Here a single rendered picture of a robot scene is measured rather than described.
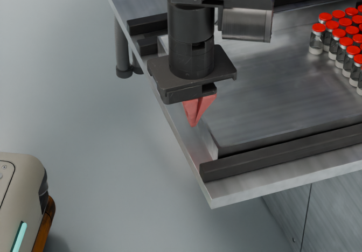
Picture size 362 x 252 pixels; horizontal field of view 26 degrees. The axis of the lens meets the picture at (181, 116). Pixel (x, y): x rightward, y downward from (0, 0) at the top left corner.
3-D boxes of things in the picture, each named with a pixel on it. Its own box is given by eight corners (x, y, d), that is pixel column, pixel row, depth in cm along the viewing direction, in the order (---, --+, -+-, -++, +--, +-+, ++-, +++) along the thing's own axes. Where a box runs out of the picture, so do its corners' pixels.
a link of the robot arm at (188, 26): (171, -26, 95) (162, 0, 90) (227, -22, 94) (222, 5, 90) (172, 22, 99) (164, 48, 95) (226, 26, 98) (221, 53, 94)
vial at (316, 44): (318, 45, 123) (322, 21, 120) (325, 53, 122) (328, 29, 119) (306, 48, 123) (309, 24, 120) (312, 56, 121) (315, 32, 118)
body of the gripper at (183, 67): (237, 83, 100) (239, 36, 95) (161, 101, 97) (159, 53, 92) (219, 54, 104) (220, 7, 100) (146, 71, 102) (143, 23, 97)
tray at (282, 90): (353, 14, 130) (356, -4, 128) (439, 112, 112) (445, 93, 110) (157, 54, 122) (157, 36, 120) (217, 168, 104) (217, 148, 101)
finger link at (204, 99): (217, 135, 104) (218, 81, 98) (166, 148, 103) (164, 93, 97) (199, 104, 109) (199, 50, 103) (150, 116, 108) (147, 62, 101)
